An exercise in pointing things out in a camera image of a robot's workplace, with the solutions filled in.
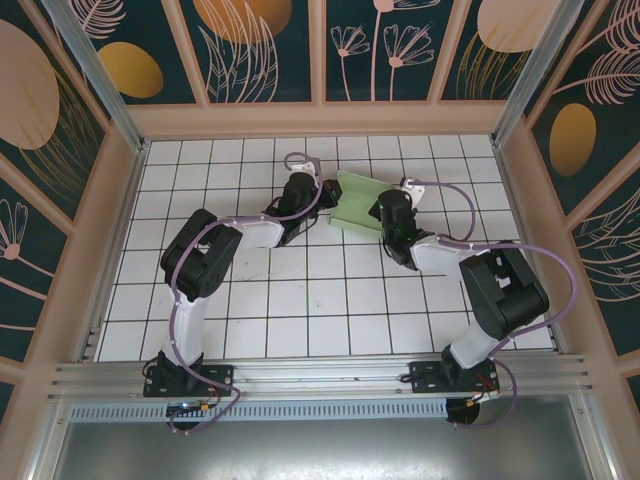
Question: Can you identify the light green cloth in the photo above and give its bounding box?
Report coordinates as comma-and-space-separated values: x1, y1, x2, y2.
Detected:
328, 169, 396, 236

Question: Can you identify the dark panel with pink flowers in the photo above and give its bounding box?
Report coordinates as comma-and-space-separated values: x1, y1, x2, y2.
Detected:
319, 0, 441, 104

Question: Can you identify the dark panel with leaf print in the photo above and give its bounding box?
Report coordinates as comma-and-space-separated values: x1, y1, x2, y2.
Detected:
177, 0, 317, 105

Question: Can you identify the dark panel with beige circle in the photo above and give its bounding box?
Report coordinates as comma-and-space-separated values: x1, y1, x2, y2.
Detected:
438, 0, 546, 101

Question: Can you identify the dark panel with orange oval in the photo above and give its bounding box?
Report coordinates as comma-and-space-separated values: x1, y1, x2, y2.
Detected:
74, 0, 197, 105

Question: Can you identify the dark panel with pink leaves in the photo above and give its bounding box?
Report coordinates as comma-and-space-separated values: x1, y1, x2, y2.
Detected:
569, 169, 640, 359

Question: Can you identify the dark panel with fern print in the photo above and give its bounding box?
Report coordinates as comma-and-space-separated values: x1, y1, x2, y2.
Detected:
524, 0, 640, 216

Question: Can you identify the grey metal sheet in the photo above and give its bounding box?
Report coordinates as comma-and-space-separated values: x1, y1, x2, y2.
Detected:
29, 419, 616, 480

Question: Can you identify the dark panel with large disc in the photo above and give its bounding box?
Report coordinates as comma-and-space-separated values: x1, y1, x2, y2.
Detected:
0, 0, 111, 224

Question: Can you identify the dark panel with small flower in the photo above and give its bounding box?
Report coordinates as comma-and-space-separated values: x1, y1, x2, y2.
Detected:
0, 154, 71, 366

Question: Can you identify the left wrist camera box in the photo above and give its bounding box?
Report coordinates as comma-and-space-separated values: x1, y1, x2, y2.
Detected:
291, 157, 322, 177

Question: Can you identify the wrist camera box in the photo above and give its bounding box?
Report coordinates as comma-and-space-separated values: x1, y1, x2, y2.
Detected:
398, 174, 427, 206
291, 157, 322, 177

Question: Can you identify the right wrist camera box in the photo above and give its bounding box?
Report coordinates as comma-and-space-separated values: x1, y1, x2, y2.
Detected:
398, 174, 427, 206

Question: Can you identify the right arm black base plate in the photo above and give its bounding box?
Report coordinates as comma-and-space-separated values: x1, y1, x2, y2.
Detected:
408, 360, 500, 397

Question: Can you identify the long aluminium mounting rail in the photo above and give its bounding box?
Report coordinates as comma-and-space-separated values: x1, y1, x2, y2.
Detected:
47, 354, 594, 401

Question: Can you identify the aluminium frame post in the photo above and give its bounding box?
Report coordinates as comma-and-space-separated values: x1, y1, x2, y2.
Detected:
492, 0, 594, 147
39, 0, 151, 154

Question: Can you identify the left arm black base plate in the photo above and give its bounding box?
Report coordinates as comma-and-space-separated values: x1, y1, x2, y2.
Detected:
143, 364, 236, 399

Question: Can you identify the yellow connector with wires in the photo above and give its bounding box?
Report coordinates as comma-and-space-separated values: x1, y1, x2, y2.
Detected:
467, 374, 501, 407

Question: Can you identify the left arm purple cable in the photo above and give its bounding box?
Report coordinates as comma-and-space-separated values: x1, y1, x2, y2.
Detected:
169, 152, 324, 437

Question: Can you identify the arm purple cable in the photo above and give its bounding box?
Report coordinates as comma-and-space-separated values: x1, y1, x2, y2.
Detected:
422, 181, 580, 431
169, 152, 324, 437

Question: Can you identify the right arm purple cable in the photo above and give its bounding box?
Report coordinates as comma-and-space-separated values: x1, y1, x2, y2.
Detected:
422, 181, 580, 431

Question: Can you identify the slotted grey cable duct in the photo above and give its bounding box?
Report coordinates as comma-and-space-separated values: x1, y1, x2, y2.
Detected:
69, 399, 449, 422

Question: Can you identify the small circuit board with wires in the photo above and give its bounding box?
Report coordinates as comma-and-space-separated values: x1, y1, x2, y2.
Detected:
167, 397, 221, 419

